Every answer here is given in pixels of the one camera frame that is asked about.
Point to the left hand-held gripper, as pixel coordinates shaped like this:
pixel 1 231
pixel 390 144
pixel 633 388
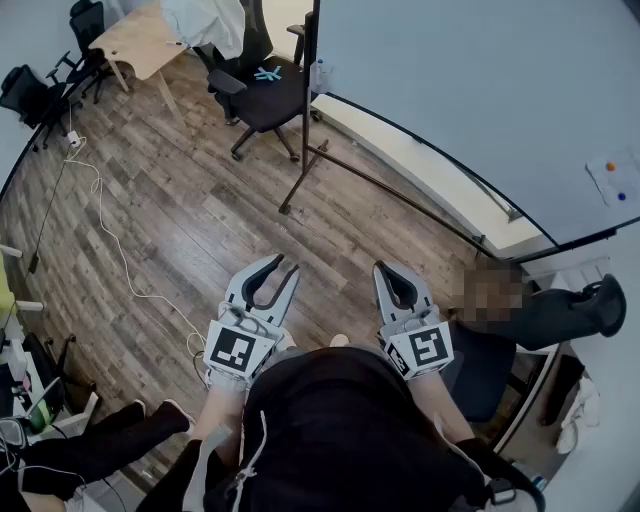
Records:
pixel 232 350

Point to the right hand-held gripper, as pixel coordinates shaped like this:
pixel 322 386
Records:
pixel 425 350

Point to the person's right forearm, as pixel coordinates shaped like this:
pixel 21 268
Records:
pixel 440 405

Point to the person's left forearm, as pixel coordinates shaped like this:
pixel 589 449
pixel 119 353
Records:
pixel 220 415

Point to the person's left white shoe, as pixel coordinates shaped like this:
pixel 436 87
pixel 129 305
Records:
pixel 288 340

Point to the person's white shoe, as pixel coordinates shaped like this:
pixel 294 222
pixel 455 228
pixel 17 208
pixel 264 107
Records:
pixel 288 340
pixel 339 340

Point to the person's grey shorts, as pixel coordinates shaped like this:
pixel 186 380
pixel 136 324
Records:
pixel 287 354

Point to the person's right white shoe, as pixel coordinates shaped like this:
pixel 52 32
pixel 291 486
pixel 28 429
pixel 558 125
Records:
pixel 339 340

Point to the person's black shirt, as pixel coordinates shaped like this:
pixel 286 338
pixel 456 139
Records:
pixel 340 430

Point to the office chair with blue seat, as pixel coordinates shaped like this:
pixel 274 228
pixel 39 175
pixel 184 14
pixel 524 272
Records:
pixel 550 320

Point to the white stool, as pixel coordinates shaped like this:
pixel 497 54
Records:
pixel 575 272

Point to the dark brown desk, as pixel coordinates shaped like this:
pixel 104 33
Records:
pixel 562 390

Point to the black office chair with tape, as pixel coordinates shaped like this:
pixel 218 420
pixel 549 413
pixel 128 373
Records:
pixel 270 100

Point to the crumpled white rag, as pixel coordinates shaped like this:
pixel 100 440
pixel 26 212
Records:
pixel 580 415

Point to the light blue tape mark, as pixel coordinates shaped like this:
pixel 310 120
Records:
pixel 268 74

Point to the white power adapter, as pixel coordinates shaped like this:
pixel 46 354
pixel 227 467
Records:
pixel 74 138

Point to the green roll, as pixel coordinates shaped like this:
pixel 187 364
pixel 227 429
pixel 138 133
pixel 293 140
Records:
pixel 41 415

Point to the lime green stool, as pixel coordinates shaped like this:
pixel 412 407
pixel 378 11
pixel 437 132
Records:
pixel 6 285

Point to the white cloth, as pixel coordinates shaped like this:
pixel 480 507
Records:
pixel 205 25

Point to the light wooden desk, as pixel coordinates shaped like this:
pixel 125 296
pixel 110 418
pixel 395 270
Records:
pixel 135 45

